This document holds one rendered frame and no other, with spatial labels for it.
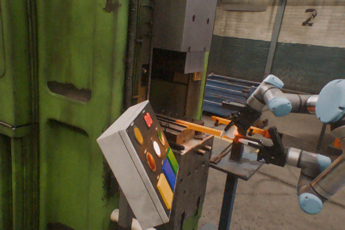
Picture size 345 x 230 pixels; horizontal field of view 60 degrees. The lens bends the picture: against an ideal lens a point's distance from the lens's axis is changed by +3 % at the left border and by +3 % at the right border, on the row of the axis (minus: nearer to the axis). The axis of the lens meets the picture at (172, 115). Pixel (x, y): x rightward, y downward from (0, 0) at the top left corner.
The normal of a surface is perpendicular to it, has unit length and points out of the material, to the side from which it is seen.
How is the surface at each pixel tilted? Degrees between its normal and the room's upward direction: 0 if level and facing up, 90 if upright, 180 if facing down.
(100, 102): 89
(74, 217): 90
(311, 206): 90
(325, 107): 84
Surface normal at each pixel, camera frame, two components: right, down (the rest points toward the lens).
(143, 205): -0.10, 0.26
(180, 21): -0.51, 0.18
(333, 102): -0.98, -0.19
